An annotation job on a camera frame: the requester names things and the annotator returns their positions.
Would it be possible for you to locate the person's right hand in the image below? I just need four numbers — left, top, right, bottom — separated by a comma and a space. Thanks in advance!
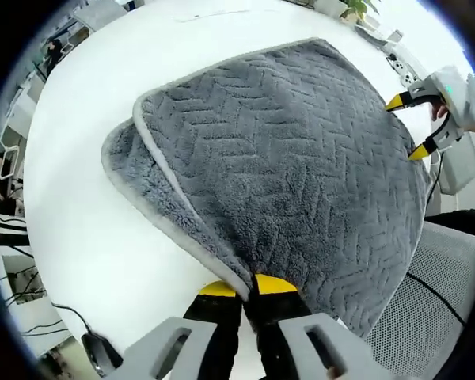
433, 102, 475, 135

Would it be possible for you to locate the person's dark clothing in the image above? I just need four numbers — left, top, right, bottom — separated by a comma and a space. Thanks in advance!
424, 207, 475, 249

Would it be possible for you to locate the green potted plant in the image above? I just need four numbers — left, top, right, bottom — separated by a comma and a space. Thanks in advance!
338, 0, 382, 21

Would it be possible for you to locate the black computer mouse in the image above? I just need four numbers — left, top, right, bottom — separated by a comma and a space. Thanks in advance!
80, 331, 124, 378

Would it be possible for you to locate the white dotted device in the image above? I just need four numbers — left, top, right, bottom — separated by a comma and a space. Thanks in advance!
401, 70, 423, 87
387, 55, 409, 74

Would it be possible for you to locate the white device stand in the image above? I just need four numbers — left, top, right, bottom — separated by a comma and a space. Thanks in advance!
354, 22, 405, 49

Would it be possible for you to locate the grey towel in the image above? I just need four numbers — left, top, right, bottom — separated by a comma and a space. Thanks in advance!
101, 37, 431, 340

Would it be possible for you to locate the light grey padded panel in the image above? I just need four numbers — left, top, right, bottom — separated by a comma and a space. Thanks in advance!
436, 132, 475, 196

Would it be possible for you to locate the grey mesh chair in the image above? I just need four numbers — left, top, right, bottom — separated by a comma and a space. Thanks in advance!
363, 220, 475, 378

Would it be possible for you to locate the thin black cable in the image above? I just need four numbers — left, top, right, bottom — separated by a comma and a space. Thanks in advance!
424, 151, 445, 211

